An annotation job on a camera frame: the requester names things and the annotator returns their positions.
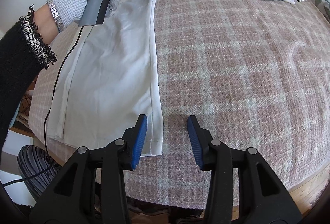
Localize silver bracelet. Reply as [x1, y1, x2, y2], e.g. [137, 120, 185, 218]
[46, 0, 65, 34]

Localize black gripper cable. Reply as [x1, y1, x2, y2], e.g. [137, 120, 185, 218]
[2, 26, 85, 187]

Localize pink plaid blanket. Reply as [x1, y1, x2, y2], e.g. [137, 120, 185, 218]
[29, 0, 329, 208]

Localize left black sleeved forearm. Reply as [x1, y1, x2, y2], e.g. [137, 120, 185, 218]
[0, 5, 58, 152]

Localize striped grey trousers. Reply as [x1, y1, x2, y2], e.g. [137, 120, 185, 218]
[17, 145, 61, 201]

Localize white camisole top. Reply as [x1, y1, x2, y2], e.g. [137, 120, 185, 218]
[46, 0, 163, 156]

